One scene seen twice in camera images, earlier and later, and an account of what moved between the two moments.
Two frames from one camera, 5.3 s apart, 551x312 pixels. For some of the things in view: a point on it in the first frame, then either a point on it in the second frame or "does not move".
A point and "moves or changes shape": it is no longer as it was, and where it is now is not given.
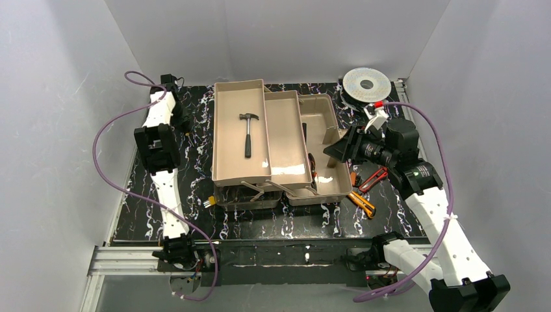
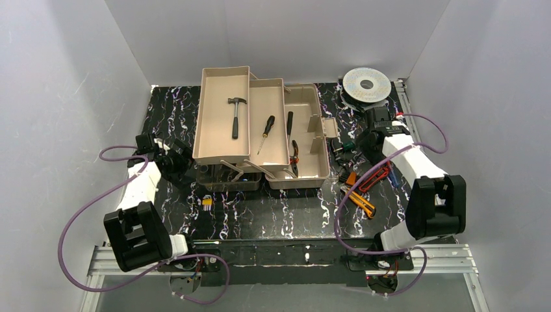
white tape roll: (365, 85) does not move
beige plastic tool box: (268, 147) moves or changes shape
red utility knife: (377, 177) does not move
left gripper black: (167, 82) -> (181, 156)
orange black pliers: (314, 174) -> (294, 160)
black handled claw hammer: (248, 136) -> (235, 122)
